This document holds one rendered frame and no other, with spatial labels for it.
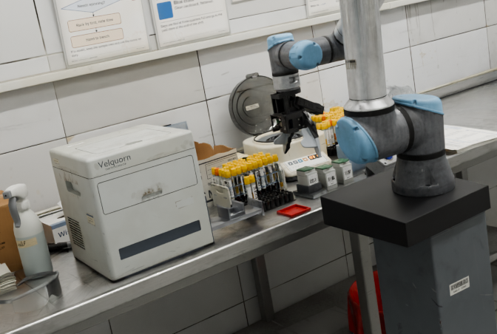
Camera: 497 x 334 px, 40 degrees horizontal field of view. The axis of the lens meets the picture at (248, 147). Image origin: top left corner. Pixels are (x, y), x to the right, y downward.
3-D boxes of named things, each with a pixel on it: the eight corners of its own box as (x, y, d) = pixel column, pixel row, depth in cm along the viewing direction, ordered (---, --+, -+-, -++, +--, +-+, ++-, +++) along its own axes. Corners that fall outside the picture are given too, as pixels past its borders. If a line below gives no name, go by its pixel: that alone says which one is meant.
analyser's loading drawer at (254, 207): (199, 240, 172) (195, 220, 171) (186, 235, 177) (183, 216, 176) (265, 214, 182) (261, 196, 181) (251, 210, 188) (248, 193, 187)
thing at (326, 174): (328, 191, 200) (324, 168, 199) (317, 188, 204) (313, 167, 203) (338, 187, 202) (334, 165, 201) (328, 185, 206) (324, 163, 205)
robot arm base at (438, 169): (467, 181, 167) (464, 142, 165) (432, 201, 158) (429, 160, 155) (415, 172, 179) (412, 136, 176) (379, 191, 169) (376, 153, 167)
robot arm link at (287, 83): (286, 72, 196) (305, 71, 189) (288, 87, 197) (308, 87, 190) (266, 77, 192) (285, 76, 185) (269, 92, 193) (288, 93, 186)
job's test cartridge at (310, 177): (309, 193, 196) (306, 172, 195) (299, 191, 200) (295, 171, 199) (319, 189, 199) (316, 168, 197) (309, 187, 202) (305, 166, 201)
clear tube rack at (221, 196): (231, 211, 197) (227, 188, 195) (214, 205, 205) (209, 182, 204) (287, 191, 208) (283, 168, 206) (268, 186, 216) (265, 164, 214)
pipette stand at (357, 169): (353, 177, 209) (349, 145, 207) (336, 175, 215) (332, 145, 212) (374, 168, 215) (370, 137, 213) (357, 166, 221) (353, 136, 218)
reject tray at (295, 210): (291, 218, 182) (291, 215, 182) (276, 213, 188) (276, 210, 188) (311, 210, 186) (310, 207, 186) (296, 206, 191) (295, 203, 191)
